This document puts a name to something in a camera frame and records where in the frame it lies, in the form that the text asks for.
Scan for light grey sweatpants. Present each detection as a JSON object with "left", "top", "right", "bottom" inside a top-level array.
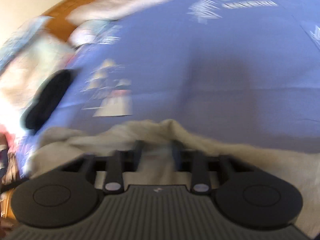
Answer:
[{"left": 23, "top": 119, "right": 319, "bottom": 237}]

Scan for black folded garment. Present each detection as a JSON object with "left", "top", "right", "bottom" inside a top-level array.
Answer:
[{"left": 21, "top": 69, "right": 76, "bottom": 134}]

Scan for blue patterned bed sheet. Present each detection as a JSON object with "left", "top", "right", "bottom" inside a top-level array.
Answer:
[{"left": 44, "top": 0, "right": 319, "bottom": 153}]

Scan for pastel patterned folded blanket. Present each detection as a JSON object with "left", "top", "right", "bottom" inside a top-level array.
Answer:
[{"left": 1, "top": 16, "right": 75, "bottom": 132}]

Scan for light floral pillow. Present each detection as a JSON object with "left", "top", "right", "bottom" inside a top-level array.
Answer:
[{"left": 68, "top": 20, "right": 119, "bottom": 48}]

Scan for wooden headboard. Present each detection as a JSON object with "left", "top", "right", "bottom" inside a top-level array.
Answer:
[{"left": 42, "top": 0, "right": 110, "bottom": 43}]

